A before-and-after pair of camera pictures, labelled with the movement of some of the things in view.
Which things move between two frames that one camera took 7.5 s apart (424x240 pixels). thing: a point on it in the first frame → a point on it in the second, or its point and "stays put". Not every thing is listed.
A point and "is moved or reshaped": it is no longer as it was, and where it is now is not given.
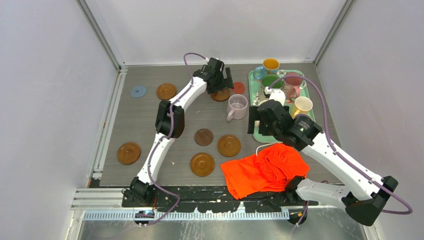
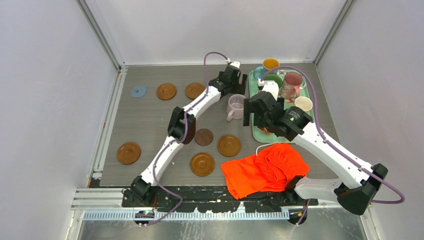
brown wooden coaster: [221, 95] is moved or reshaped
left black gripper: [224, 85] → [240, 89]
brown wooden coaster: [166, 91] stays put
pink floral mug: [291, 86] stays put
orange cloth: [271, 169] stays put
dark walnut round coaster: [203, 137] stays put
